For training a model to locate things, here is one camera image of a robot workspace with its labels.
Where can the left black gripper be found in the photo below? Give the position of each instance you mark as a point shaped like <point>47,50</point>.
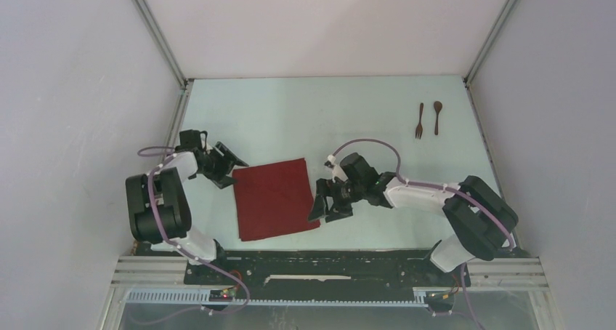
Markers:
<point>221,179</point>

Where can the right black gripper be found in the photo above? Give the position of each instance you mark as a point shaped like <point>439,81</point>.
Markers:
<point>328,188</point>

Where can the red cloth napkin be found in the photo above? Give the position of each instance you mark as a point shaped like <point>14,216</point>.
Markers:
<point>273,200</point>

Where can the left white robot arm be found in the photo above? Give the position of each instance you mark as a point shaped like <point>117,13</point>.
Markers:
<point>158,208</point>

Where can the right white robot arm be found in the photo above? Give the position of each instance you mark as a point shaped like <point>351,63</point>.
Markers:
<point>481,220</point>

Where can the brown wooden fork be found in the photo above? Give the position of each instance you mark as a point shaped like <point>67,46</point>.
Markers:
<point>419,127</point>

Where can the brown wooden spoon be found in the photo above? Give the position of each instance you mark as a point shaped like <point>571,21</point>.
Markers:
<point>438,106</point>

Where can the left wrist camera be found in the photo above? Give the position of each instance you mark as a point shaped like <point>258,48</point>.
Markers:
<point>192,139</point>

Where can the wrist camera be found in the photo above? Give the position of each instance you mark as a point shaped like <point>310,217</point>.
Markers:
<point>192,139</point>
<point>352,168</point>

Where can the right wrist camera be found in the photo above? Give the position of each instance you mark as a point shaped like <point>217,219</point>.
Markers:
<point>352,168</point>

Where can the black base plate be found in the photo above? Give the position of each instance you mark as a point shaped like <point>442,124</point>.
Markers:
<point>339,275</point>

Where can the white cable duct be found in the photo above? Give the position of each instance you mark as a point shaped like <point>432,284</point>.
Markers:
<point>203,297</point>

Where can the aluminium frame rail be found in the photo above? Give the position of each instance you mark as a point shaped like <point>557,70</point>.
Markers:
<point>148,271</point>

